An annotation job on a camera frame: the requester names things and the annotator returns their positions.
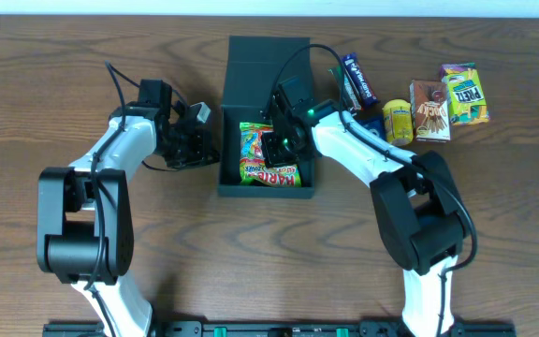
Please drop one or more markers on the blue Oreo cookie pack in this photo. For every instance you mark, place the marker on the blue Oreo cookie pack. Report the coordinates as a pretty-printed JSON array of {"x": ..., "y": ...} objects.
[{"x": 375, "y": 125}]

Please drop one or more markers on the small yellow can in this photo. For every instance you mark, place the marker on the small yellow can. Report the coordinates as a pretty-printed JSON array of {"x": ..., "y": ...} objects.
[{"x": 398, "y": 122}]

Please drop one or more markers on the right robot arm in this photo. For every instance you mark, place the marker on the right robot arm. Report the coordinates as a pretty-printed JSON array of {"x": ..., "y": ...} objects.
[{"x": 422, "y": 221}]

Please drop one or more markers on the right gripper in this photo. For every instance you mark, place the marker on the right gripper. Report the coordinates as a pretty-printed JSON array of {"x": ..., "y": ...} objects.
[{"x": 272, "y": 150}]

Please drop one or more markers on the green Pretz box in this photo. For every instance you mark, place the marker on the green Pretz box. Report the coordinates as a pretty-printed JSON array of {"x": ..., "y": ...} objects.
[{"x": 465, "y": 96}]

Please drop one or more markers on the green chocolate bar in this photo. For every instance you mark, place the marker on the green chocolate bar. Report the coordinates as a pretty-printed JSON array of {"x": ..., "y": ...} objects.
[{"x": 351, "y": 101}]

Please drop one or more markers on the purple Dairy Milk bar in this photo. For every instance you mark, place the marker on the purple Dairy Milk bar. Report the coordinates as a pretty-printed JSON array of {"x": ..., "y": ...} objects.
[{"x": 367, "y": 95}]

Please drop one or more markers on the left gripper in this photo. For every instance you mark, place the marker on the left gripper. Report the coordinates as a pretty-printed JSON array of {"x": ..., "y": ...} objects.
[{"x": 195, "y": 147}]

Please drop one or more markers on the brown Pocky box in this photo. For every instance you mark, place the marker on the brown Pocky box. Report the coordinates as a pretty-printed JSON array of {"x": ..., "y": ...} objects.
[{"x": 430, "y": 111}]

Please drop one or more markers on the dark green gift box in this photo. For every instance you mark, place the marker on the dark green gift box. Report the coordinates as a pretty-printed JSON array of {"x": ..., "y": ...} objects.
[{"x": 252, "y": 64}]

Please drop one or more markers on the Haribo gummy candy bag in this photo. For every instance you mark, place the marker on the Haribo gummy candy bag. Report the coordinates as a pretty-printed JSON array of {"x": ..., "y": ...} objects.
[{"x": 252, "y": 161}]

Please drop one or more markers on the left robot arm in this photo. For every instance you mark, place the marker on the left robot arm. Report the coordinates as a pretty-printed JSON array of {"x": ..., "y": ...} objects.
[{"x": 85, "y": 235}]

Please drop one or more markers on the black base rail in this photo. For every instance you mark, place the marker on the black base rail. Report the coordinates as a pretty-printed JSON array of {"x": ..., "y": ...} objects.
[{"x": 368, "y": 328}]

